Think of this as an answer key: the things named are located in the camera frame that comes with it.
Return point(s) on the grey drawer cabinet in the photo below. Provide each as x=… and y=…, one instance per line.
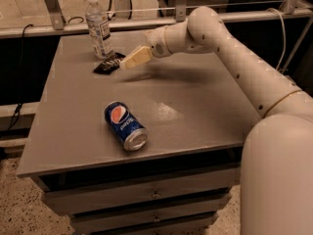
x=147, y=151

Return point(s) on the blue pepsi can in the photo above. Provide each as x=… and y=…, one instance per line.
x=131, y=133

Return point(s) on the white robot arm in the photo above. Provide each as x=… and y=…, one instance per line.
x=277, y=160

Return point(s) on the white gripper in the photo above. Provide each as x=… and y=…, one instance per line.
x=156, y=42

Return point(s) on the metal railing frame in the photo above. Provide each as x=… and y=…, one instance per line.
x=81, y=28

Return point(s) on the clear plastic water bottle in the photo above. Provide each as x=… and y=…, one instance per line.
x=99, y=29

